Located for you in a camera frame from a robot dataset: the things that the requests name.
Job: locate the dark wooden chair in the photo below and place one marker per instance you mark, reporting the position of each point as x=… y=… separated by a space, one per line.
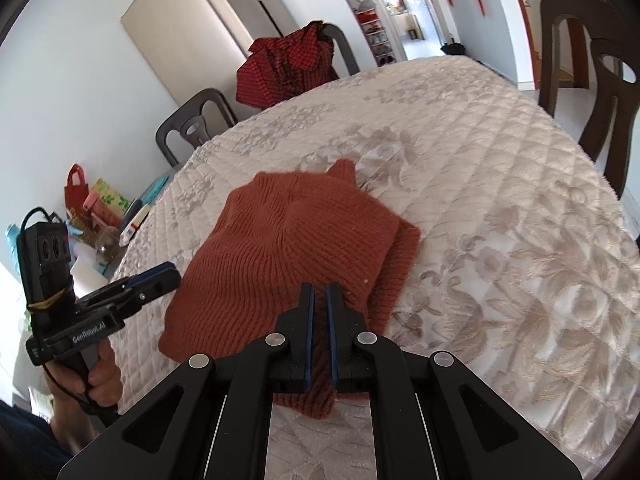
x=620 y=125
x=550 y=45

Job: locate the white and red box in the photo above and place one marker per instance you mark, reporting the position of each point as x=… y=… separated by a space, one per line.
x=135 y=225

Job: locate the green floral box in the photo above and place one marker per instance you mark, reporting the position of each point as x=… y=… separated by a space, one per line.
x=110 y=200

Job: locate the shoe rack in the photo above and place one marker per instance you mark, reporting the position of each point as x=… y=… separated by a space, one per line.
x=375 y=35

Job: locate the cream quilted table cover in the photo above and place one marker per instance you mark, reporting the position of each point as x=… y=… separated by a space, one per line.
x=475 y=185

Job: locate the person's left forearm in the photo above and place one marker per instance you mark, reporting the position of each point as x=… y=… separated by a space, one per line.
x=25 y=440

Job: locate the light blue flat box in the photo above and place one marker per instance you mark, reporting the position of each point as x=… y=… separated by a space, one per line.
x=155 y=187

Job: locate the red tote bag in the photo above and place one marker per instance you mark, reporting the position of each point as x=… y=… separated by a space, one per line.
x=75 y=190

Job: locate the beige refrigerator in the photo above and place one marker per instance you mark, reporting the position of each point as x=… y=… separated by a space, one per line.
x=185 y=25

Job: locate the red checked garment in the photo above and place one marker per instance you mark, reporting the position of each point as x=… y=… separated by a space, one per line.
x=285 y=70

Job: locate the black bag on floor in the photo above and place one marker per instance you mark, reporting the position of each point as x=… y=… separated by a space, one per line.
x=452 y=49

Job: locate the rust knitted sweater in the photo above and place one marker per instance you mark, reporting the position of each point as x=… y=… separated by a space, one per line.
x=300 y=230

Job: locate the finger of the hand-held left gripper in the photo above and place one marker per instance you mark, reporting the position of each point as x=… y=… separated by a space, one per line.
x=150 y=282

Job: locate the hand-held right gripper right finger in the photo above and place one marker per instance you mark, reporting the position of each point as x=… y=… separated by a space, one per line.
x=334 y=340

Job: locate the teal water bottle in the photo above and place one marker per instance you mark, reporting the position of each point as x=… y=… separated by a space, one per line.
x=11 y=240

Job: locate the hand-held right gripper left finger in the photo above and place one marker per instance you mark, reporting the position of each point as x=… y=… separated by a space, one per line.
x=306 y=340

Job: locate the grey chair under red garment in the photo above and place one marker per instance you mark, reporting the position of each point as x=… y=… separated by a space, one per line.
x=345 y=50

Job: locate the person's left hand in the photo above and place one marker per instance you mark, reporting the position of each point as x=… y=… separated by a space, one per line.
x=107 y=385

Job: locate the grey plastic chair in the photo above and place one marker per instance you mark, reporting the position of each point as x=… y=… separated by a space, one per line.
x=210 y=102

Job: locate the glass jar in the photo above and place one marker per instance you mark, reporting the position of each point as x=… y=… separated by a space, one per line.
x=106 y=245

